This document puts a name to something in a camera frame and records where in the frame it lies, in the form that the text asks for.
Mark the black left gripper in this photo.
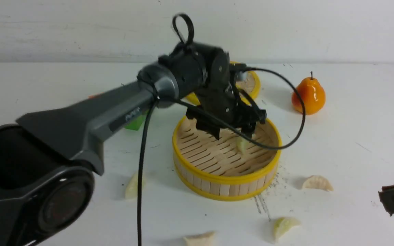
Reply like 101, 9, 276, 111
195, 68, 267, 140

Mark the white pleated dumpling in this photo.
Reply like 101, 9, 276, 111
302, 175, 334, 192

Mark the green translucent dumpling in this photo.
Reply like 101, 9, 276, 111
273, 217, 301, 242

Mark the white dumpling front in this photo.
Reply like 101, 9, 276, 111
183, 231, 215, 246

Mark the pale green dumpling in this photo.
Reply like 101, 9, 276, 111
124, 172, 146, 200

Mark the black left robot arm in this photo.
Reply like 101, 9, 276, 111
0, 43, 267, 246

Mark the bamboo steamer tray yellow rim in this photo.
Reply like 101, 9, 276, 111
172, 117, 281, 201

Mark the woven bamboo steamer lid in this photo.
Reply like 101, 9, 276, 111
185, 61, 261, 105

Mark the orange toy pear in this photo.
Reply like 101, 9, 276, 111
297, 72, 326, 115

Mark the green foam cube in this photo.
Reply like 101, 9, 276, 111
124, 114, 146, 131

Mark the orange foam cube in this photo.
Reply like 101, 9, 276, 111
89, 93, 102, 99

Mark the black cable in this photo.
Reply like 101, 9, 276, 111
137, 67, 306, 246

